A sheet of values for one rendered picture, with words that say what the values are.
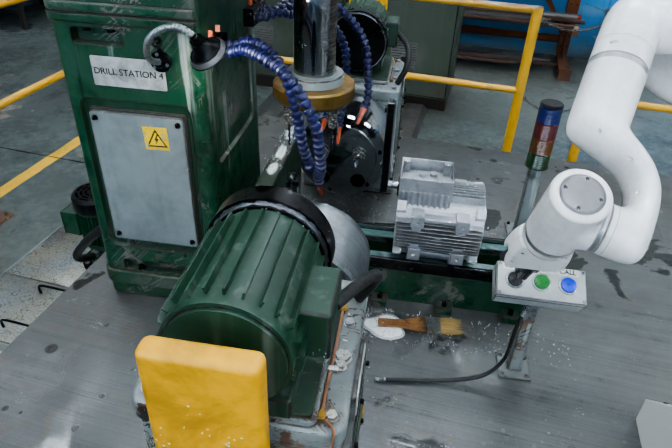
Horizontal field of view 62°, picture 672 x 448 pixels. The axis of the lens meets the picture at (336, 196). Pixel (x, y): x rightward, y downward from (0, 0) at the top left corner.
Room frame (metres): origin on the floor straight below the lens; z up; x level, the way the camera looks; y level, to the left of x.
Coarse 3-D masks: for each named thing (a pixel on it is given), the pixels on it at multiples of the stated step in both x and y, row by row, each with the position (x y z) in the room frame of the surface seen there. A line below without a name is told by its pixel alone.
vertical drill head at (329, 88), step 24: (312, 0) 1.12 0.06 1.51; (336, 0) 1.15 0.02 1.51; (312, 24) 1.12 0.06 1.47; (336, 24) 1.15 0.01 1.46; (312, 48) 1.12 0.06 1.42; (312, 72) 1.12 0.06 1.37; (336, 72) 1.16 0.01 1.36; (312, 96) 1.07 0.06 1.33; (336, 96) 1.09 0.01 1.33; (288, 120) 1.12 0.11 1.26; (336, 120) 1.11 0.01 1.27
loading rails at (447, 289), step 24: (384, 240) 1.17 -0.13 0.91; (504, 240) 1.16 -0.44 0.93; (384, 264) 1.06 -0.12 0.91; (408, 264) 1.06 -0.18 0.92; (432, 264) 1.05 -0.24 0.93; (480, 264) 1.07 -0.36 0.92; (384, 288) 1.06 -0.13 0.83; (408, 288) 1.06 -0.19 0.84; (432, 288) 1.05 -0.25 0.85; (456, 288) 1.04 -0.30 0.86; (480, 288) 1.03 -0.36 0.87; (504, 312) 1.01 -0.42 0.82
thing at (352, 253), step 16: (320, 208) 0.92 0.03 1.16; (336, 208) 0.93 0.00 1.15; (336, 224) 0.88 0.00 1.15; (352, 224) 0.91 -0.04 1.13; (336, 240) 0.84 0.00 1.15; (352, 240) 0.87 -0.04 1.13; (336, 256) 0.79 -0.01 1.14; (352, 256) 0.83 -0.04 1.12; (368, 256) 0.90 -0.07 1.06; (352, 272) 0.79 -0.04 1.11
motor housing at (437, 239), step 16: (464, 192) 1.09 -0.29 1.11; (480, 192) 1.10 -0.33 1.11; (432, 208) 1.07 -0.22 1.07; (448, 208) 1.07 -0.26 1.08; (464, 208) 1.07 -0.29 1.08; (480, 208) 1.07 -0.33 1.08; (400, 224) 1.05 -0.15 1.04; (432, 224) 1.04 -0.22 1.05; (448, 224) 1.03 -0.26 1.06; (480, 224) 1.04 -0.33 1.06; (400, 240) 1.05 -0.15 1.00; (416, 240) 1.04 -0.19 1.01; (432, 240) 1.03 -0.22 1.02; (448, 240) 1.03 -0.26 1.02; (464, 240) 1.02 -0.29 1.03; (480, 240) 1.02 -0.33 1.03; (432, 256) 1.07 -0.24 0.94; (448, 256) 1.03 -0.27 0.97; (464, 256) 1.07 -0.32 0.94
